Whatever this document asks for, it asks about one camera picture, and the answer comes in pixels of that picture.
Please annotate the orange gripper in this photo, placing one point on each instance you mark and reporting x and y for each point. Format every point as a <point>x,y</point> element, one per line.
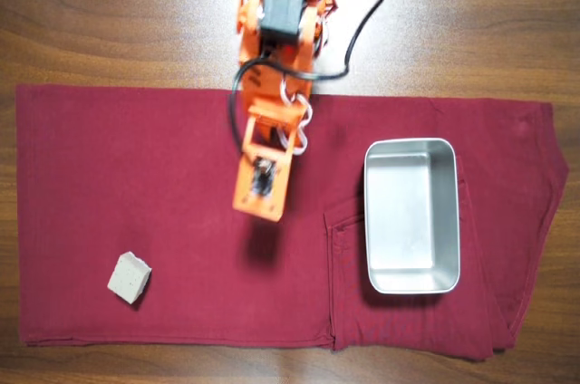
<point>256,123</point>

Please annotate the beige foam cube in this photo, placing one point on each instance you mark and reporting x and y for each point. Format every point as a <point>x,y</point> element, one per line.
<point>128,277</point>

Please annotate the dark red cloth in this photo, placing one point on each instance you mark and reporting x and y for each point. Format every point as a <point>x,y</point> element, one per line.
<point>136,175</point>

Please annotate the rectangular metal tray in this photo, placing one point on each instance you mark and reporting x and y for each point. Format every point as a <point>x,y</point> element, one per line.
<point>410,221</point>

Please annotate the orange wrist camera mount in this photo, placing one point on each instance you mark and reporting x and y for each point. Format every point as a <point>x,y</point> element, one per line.
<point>247,194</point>

